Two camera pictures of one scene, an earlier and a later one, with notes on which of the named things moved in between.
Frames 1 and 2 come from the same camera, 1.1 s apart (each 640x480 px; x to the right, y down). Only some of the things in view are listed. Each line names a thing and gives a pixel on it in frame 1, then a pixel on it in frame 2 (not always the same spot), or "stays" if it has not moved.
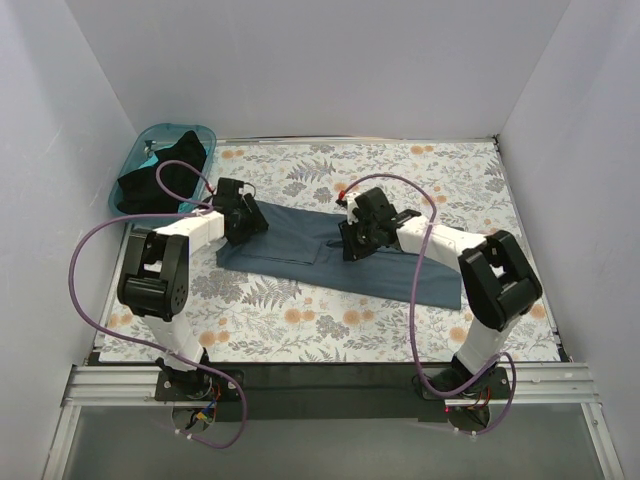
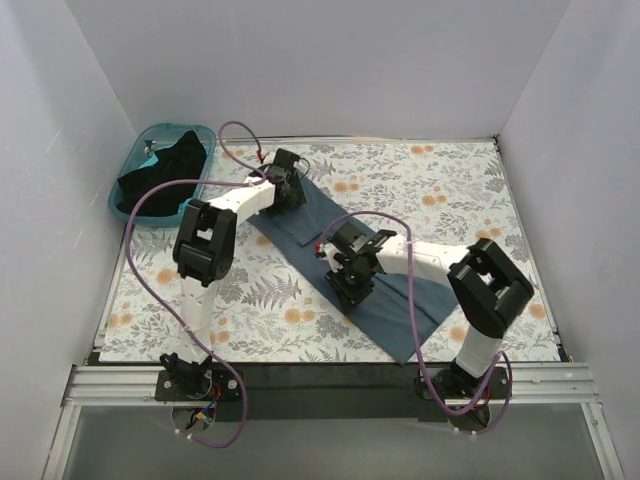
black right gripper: (350, 241) → (350, 287)
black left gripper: (252, 216) → (292, 194)
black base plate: (325, 393) stays
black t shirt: (139, 192) stays
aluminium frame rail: (112, 385) stays
